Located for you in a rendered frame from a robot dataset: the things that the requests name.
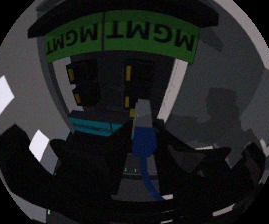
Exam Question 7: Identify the blue cable with plug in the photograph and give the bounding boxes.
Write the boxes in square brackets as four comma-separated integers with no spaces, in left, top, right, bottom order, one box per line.
[130,99,165,201]

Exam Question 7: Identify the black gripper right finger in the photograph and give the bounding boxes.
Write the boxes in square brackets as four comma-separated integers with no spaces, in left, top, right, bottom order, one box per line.
[151,123,231,196]

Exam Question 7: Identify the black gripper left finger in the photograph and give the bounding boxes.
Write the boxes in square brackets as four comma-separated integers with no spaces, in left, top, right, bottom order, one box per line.
[49,120,133,196]

